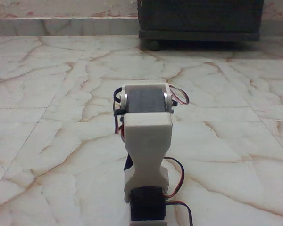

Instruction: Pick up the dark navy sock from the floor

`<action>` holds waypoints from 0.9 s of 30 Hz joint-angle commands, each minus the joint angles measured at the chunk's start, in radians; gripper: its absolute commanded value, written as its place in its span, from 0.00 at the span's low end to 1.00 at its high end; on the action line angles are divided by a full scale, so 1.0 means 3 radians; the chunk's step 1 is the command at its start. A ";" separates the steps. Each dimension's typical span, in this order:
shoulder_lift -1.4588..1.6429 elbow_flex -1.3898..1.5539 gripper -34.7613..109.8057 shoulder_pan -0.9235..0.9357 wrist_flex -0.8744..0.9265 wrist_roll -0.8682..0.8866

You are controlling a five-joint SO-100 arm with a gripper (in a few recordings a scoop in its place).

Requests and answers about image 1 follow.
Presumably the dark wooden cabinet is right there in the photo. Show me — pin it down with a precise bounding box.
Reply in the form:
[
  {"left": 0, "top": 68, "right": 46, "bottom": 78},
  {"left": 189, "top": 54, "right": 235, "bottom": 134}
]
[{"left": 137, "top": 0, "right": 265, "bottom": 44}]

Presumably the black red wrist cable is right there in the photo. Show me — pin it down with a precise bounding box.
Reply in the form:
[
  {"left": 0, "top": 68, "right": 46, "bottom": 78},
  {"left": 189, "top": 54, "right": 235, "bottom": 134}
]
[{"left": 113, "top": 86, "right": 126, "bottom": 142}]

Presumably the looped red white servo cable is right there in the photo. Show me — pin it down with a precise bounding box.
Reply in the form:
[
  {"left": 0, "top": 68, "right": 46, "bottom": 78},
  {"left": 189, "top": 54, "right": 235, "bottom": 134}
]
[{"left": 169, "top": 84, "right": 191, "bottom": 107}]

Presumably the black red servo cable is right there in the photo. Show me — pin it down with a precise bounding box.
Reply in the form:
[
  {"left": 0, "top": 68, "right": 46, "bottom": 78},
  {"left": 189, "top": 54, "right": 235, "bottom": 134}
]
[{"left": 163, "top": 157, "right": 186, "bottom": 199}]

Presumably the black servo cable at base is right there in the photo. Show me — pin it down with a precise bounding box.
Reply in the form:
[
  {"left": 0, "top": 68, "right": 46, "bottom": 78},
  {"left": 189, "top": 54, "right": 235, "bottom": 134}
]
[{"left": 166, "top": 200, "right": 194, "bottom": 226}]

